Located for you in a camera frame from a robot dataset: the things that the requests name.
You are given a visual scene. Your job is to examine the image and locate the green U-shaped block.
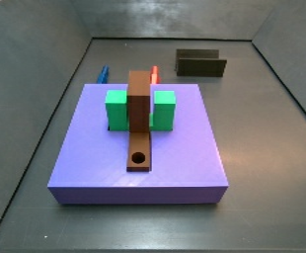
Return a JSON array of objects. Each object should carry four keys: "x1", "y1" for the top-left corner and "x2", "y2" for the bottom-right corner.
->
[{"x1": 105, "y1": 90, "x2": 177, "y2": 131}]

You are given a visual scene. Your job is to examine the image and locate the brown L-shaped bracket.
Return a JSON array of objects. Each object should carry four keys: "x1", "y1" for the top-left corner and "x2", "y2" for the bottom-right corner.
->
[{"x1": 127, "y1": 71, "x2": 151, "y2": 172}]

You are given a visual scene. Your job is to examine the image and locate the red peg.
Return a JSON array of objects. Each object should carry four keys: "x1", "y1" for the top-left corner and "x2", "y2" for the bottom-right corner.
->
[{"x1": 151, "y1": 65, "x2": 159, "y2": 84}]

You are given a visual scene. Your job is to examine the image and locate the blue peg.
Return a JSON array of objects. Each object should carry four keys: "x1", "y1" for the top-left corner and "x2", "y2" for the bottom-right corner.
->
[{"x1": 97, "y1": 65, "x2": 110, "y2": 84}]

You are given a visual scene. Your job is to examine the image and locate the purple base block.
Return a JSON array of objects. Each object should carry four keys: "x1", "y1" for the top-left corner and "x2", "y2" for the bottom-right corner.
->
[{"x1": 49, "y1": 84, "x2": 229, "y2": 205}]

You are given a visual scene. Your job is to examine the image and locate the black angle fixture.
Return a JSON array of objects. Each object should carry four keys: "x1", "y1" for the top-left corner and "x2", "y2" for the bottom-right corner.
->
[{"x1": 176, "y1": 48, "x2": 228, "y2": 77}]

